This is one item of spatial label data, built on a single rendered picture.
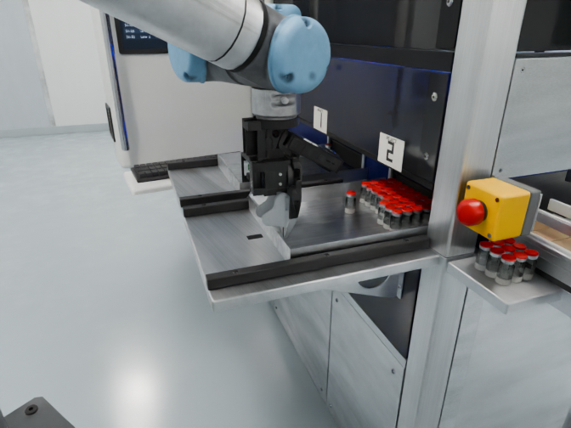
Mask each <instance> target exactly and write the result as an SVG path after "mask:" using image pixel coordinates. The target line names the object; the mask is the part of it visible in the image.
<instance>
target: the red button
mask: <svg viewBox="0 0 571 428"><path fill-rule="evenodd" d="M456 215H457V218H458V220H459V221H460V222H461V223H462V224H464V225H466V226H469V227H470V226H474V225H479V224H480V223H481V222H482V221H483V218H484V208H483V205H482V204H481V202H480V201H479V200H477V199H466V200H462V201H461V202H460V203H459V205H458V206H457V208H456Z"/></svg>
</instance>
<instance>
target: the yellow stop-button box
mask: <svg viewBox="0 0 571 428"><path fill-rule="evenodd" d="M540 193H541V191H540V190H538V189H535V188H532V187H529V186H528V185H525V184H523V183H519V182H517V181H514V180H512V179H510V178H507V177H503V176H501V177H492V178H485V179H479V180H473V181H469V182H467V185H466V192H465V198H464V200H466V199H477V200H479V201H480V202H481V204H482V205H483V208H484V218H483V221H482V222H481V223H480V224H479V225H474V226H470V227H469V226H466V225H465V226H466V227H468V228H470V229H471V230H473V231H475V232H477V233H478V234H481V235H482V236H483V237H485V238H487V239H489V240H491V241H497V240H502V239H510V238H514V237H517V236H525V235H529V234H530V231H531V228H532V225H533V221H534V215H535V213H536V209H537V205H538V202H539V199H540Z"/></svg>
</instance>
